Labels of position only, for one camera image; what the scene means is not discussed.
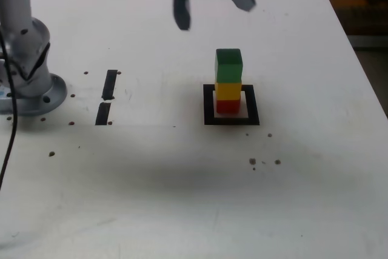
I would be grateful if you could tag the red cube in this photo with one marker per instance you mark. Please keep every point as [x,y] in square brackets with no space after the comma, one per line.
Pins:
[228,106]

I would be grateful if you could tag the green cube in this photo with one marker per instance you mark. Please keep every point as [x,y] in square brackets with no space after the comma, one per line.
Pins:
[228,66]

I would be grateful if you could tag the black tape square outline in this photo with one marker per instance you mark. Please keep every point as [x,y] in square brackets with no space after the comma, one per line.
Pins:
[254,107]

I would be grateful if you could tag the yellow cube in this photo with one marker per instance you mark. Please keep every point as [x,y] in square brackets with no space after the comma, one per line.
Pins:
[228,90]

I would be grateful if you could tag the black tape strip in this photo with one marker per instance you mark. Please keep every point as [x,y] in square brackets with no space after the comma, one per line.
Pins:
[109,84]

